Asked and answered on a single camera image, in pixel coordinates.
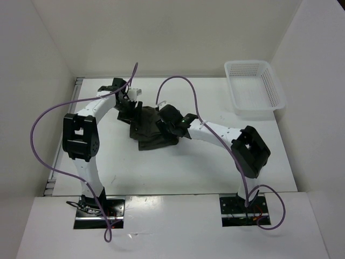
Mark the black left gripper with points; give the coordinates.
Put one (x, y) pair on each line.
(130, 116)

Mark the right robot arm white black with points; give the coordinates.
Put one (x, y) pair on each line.
(246, 147)

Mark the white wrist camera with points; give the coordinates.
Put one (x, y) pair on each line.
(133, 93)
(161, 105)

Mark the white perforated plastic basket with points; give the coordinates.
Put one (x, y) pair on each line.
(254, 88)

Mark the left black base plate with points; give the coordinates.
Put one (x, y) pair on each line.
(89, 216)

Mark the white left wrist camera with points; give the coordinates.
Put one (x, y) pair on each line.
(133, 93)

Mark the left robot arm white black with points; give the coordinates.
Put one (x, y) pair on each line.
(81, 138)

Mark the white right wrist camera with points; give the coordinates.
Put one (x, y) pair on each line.
(161, 105)

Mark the olive green shorts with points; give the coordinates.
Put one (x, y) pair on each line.
(144, 130)

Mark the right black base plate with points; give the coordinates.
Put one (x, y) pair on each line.
(235, 214)

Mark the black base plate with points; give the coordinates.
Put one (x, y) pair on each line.
(235, 214)
(89, 216)

